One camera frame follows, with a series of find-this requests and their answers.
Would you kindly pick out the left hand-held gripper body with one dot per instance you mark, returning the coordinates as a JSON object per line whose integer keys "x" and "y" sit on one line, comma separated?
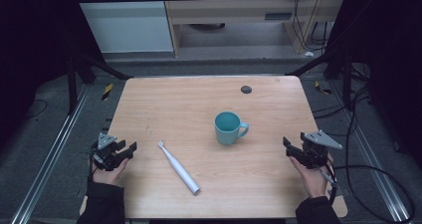
{"x": 106, "y": 151}

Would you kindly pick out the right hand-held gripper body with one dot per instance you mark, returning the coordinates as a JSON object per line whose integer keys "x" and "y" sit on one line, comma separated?
{"x": 316, "y": 149}

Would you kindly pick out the person's left hand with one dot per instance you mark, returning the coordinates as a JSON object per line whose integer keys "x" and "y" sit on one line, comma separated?
{"x": 111, "y": 174}

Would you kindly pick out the person's right hand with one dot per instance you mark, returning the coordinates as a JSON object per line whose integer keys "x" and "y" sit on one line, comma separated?
{"x": 313, "y": 180}

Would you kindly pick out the white electric toothbrush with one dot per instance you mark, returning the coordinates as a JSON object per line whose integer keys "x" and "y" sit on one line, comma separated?
{"x": 179, "y": 167}

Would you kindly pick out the yellow black tape marker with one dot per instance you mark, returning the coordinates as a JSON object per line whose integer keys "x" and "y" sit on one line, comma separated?
{"x": 107, "y": 92}
{"x": 322, "y": 88}

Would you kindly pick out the teal mug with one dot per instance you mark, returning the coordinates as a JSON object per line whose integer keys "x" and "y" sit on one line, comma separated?
{"x": 229, "y": 128}

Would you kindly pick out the grey table grommet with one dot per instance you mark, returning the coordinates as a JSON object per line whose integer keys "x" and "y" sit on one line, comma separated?
{"x": 246, "y": 89}

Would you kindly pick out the small white floor object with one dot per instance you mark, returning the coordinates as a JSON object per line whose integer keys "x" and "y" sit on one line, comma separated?
{"x": 309, "y": 54}

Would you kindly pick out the dark curtain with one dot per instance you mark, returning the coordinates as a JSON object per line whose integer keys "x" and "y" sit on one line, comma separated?
{"x": 30, "y": 44}
{"x": 391, "y": 51}

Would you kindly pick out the white cabinet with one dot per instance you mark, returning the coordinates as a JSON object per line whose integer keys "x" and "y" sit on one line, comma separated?
{"x": 126, "y": 21}

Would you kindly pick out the light wooden desk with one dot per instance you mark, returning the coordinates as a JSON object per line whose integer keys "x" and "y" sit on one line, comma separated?
{"x": 232, "y": 11}

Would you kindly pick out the aluminium floor rail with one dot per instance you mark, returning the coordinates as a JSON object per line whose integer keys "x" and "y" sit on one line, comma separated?
{"x": 371, "y": 154}
{"x": 49, "y": 154}

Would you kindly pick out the black frame strut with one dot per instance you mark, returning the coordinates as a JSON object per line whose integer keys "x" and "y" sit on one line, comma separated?
{"x": 99, "y": 66}
{"x": 318, "y": 63}

